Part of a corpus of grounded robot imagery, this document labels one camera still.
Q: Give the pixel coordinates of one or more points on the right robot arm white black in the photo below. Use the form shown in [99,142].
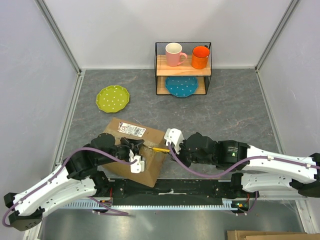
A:
[253,169]

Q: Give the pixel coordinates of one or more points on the black wire wooden shelf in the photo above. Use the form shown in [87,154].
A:
[162,70]

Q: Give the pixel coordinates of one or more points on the brown cardboard express box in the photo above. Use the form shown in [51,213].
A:
[153,160]

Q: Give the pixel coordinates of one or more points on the cardboard sheet corner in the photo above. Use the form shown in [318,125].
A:
[269,235]

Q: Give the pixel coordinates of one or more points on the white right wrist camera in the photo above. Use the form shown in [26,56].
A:
[174,137]

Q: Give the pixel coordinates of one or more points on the pink mug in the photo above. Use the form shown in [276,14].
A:
[174,54]

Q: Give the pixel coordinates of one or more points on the orange mug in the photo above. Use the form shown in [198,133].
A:
[200,55]

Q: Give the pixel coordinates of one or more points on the blue dotted plate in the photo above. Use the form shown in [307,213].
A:
[181,86]

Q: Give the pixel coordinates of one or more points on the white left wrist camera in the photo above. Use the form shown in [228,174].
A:
[138,163]

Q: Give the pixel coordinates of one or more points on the yellow utility knife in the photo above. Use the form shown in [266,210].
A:
[160,150]

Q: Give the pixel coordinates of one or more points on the green dotted plate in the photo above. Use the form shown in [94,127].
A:
[112,99]

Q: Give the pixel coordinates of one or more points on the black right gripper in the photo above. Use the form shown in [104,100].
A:
[180,156]

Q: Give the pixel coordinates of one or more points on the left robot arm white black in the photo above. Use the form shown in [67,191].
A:
[77,177]

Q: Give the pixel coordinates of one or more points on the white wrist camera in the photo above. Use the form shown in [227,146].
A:
[174,137]
[138,163]

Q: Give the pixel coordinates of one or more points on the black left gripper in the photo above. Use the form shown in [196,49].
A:
[135,143]

